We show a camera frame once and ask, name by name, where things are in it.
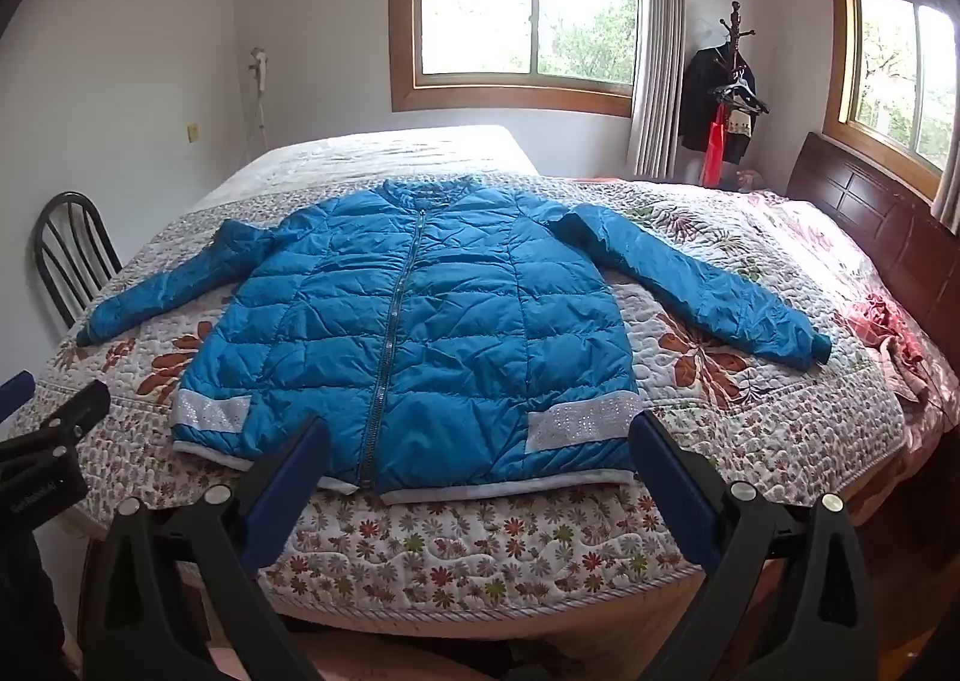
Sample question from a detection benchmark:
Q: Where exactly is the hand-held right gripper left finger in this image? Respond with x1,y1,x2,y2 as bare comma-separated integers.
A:
79,415,331,681

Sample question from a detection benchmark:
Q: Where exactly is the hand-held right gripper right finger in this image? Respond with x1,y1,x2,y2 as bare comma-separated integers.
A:
628,411,878,681

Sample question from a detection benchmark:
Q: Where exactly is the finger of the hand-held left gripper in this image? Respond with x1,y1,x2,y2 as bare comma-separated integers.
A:
0,370,36,421
0,379,112,476

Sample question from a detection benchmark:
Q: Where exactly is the blue puffer jacket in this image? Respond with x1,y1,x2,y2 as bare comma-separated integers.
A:
75,177,833,502

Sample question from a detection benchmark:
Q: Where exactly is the bed with floral quilt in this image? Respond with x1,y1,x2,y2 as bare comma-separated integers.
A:
7,171,960,641

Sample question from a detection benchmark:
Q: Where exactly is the black metal chair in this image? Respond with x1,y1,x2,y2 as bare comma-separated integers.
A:
34,192,125,329

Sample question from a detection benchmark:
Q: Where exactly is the red patterned cloth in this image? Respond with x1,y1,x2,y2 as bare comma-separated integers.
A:
847,291,960,427

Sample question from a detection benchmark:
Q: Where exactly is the red hanging cloth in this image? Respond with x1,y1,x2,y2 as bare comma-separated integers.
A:
701,103,732,187

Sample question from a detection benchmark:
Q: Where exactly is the dark wooden headboard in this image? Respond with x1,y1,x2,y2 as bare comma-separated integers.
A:
784,132,960,382

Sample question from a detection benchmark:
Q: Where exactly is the white quilted bedspread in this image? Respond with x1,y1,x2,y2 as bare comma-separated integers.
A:
191,124,537,209

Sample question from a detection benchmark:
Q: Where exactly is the white striped curtain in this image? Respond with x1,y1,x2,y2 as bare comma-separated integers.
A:
628,0,687,178

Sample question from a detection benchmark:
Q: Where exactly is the dark wooden coat rack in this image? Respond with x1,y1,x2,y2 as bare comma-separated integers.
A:
712,0,773,187

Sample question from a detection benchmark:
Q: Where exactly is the narrow wooden framed window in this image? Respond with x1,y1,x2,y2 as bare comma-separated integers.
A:
806,0,960,202

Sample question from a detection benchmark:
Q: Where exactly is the wide wooden framed window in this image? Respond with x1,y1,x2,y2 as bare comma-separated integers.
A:
388,0,653,119

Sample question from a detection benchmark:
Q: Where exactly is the white wall fixture with cable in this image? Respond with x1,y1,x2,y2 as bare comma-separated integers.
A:
247,46,272,164

